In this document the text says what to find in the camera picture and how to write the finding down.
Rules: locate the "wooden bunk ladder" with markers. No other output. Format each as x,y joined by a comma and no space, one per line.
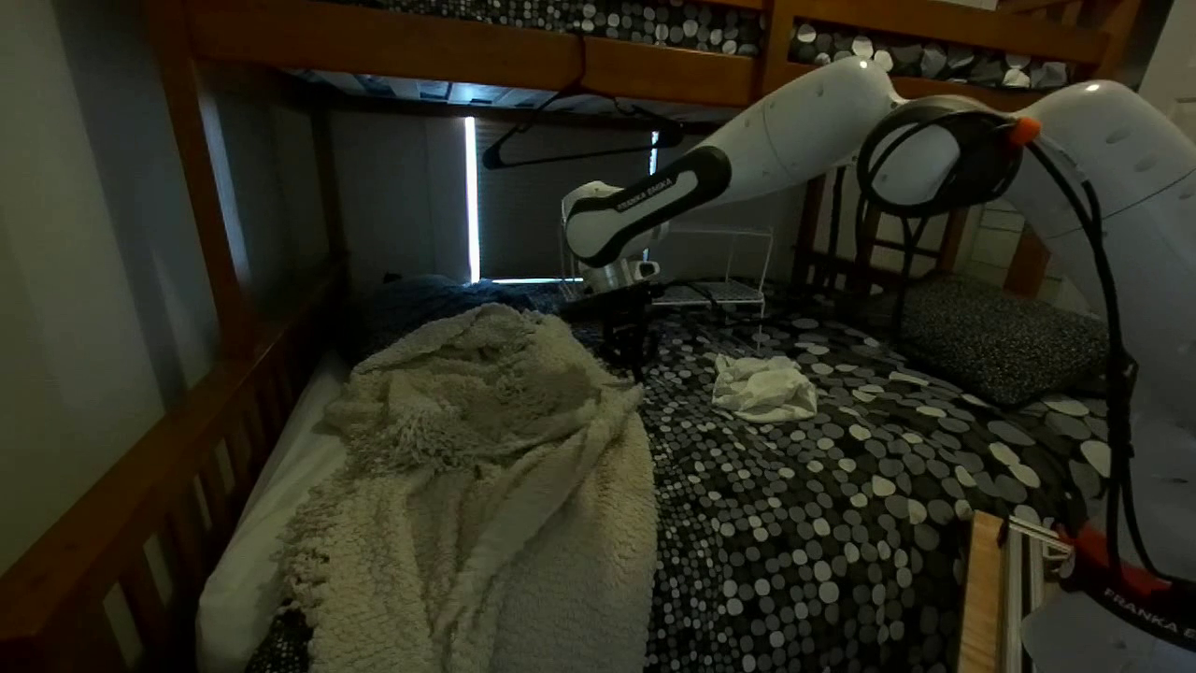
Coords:
827,249

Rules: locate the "black polka dot duvet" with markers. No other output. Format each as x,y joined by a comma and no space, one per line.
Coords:
808,526

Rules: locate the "white mattress sheet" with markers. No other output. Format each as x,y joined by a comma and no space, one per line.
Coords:
248,548

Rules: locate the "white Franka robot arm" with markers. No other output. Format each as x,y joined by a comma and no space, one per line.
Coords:
796,123

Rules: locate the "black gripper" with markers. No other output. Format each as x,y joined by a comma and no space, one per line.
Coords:
624,309

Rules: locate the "small white crumpled cloth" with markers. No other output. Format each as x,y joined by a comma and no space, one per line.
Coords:
763,387

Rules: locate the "cream knitted fleece blanket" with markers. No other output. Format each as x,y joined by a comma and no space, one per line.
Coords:
499,498

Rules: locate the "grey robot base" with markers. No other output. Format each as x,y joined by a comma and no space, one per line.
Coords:
1095,639

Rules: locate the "wooden bunk bed frame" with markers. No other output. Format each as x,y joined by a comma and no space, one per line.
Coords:
113,498

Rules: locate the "white panel door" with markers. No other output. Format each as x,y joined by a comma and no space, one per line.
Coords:
1176,48

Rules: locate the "grey dotted pillow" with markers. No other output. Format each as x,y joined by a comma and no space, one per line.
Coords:
995,340

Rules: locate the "black clothes hanger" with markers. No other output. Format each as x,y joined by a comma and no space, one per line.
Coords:
537,154

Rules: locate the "dark window blind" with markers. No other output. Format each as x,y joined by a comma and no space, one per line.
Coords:
525,210
396,198

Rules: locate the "white metal rail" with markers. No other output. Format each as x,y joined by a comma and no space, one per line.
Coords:
1037,543

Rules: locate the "light wooden plank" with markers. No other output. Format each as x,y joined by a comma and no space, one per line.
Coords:
979,598

